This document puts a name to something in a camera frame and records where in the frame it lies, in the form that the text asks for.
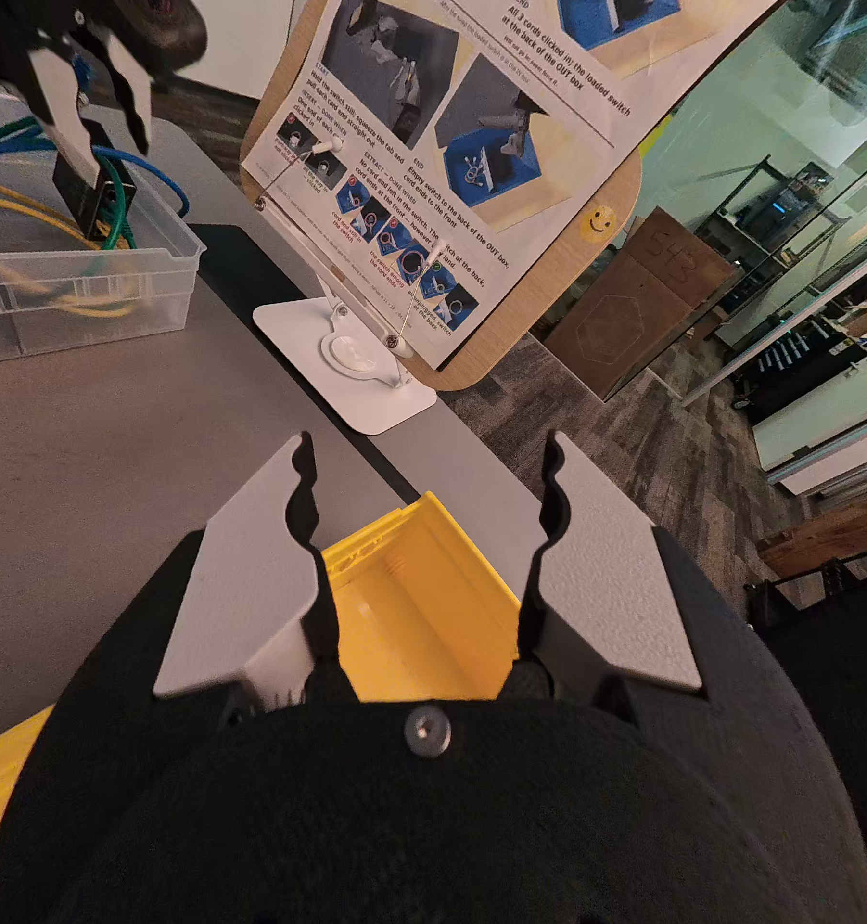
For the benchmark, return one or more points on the yellow smiley sticker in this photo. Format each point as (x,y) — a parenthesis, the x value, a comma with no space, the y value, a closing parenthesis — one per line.
(598,222)

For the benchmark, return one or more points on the instruction sheet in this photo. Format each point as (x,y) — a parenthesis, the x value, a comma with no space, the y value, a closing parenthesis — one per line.
(477,108)

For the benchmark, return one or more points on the brown cardboard box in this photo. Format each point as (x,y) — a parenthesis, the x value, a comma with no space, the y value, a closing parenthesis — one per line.
(621,325)

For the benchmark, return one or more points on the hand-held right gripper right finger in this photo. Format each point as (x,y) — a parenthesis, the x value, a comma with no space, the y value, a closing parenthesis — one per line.
(614,592)

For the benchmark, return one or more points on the clear plastic bin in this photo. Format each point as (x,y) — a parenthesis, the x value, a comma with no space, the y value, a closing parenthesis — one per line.
(177,249)

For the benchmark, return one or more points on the black ethernet splitter box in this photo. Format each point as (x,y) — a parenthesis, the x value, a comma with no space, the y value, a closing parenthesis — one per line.
(80,188)

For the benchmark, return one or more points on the yellow plastic bin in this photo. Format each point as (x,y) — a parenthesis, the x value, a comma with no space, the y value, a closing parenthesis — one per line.
(419,613)

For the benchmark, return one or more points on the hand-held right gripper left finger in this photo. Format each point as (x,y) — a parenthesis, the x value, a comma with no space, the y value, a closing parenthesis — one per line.
(246,599)

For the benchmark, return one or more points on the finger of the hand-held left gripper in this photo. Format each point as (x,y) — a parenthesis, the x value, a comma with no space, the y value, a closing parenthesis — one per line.
(134,79)
(62,101)

